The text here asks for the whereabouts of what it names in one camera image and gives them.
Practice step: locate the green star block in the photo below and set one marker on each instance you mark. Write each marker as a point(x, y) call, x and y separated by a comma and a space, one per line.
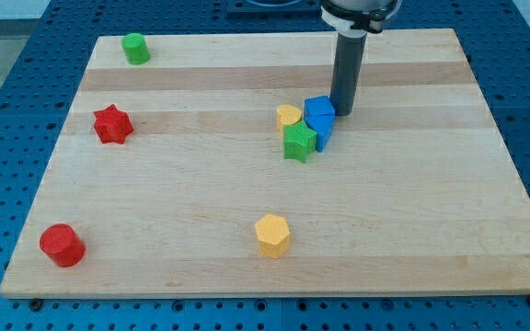
point(299, 141)

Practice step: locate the yellow heart block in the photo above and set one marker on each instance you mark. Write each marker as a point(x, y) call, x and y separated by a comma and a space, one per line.
point(287, 115)

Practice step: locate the yellow hexagon block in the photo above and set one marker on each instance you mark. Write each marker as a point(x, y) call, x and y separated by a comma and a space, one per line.
point(273, 235)

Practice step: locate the blue pentagon block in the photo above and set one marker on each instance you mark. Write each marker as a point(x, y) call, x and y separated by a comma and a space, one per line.
point(323, 126)

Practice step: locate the blue cube block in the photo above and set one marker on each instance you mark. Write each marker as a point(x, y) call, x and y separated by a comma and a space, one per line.
point(318, 106)

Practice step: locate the wooden board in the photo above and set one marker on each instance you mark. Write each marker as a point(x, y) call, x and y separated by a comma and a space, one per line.
point(415, 194)

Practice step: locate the grey cylindrical pointer tool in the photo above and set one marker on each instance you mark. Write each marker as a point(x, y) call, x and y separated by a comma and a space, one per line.
point(346, 71)

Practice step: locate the red star block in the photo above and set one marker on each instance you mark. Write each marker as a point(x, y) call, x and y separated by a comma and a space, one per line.
point(112, 125)

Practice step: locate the green cylinder block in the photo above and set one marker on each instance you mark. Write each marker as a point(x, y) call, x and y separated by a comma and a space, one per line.
point(135, 48)

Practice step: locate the red cylinder block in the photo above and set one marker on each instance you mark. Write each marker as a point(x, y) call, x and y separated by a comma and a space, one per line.
point(61, 244)

